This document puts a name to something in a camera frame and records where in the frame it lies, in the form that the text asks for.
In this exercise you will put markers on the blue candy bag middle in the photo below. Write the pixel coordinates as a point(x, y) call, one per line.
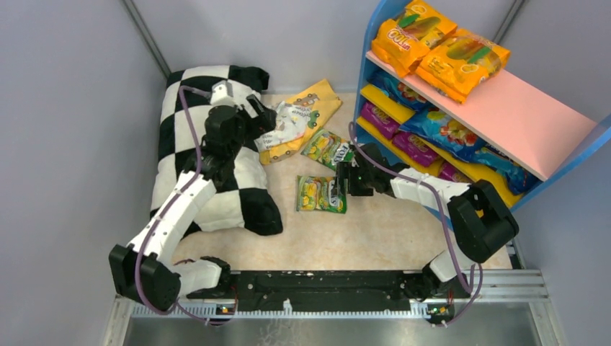
point(445, 132)

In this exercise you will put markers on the orange candy bag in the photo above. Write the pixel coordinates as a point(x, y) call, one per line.
point(403, 41)

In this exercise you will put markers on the blue yellow pink shelf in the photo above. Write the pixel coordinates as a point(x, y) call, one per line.
point(529, 111)

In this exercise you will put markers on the yellow white printed cloth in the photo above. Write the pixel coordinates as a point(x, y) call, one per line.
point(298, 118)

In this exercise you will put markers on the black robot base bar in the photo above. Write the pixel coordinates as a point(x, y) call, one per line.
point(330, 291)

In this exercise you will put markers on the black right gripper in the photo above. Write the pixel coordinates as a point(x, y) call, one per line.
point(344, 176)

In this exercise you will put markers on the green yellow candy bag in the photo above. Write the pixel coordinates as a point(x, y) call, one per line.
point(328, 149)

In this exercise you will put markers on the grey aluminium rail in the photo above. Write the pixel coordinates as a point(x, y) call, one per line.
point(494, 286)

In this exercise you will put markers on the black white checkered pillow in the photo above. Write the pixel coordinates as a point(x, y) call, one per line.
point(243, 200)

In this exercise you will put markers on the orange candy bag floor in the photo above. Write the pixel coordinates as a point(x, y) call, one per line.
point(460, 63)

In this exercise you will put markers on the blue candy bag right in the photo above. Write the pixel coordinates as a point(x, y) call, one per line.
point(518, 179)

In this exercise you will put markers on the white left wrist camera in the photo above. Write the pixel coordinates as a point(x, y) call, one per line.
point(230, 93)

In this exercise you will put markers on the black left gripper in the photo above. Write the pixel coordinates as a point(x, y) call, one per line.
point(260, 117)

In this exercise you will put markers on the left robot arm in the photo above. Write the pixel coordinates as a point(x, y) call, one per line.
point(143, 270)

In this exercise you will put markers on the blue candy bag upper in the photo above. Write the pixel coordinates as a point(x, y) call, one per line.
point(398, 91)

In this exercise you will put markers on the purple candy bag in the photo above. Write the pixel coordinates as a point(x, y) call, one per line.
point(386, 125)
point(450, 173)
point(415, 148)

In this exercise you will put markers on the blue candy bag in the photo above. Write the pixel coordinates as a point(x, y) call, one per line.
point(445, 132)
point(518, 179)
point(398, 91)

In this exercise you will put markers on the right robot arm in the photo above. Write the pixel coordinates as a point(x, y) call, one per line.
point(476, 221)

